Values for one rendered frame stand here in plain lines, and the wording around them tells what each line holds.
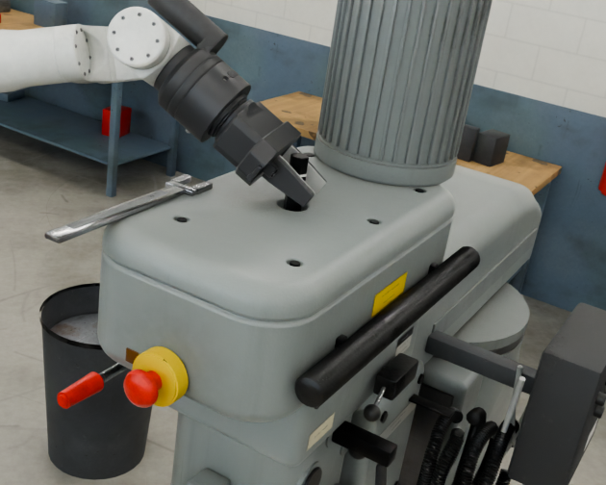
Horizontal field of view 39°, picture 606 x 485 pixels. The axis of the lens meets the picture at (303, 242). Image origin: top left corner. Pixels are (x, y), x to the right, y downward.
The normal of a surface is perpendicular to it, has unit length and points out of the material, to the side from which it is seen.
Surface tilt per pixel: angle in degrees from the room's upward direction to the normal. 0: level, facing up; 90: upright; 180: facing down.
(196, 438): 90
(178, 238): 0
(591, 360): 0
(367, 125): 90
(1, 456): 0
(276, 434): 90
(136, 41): 72
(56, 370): 94
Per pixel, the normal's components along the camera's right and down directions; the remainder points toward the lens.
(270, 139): 0.60, -0.66
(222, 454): -0.50, 0.28
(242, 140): -0.29, 0.35
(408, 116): 0.10, 0.41
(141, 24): -0.05, 0.08
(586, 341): 0.15, -0.91
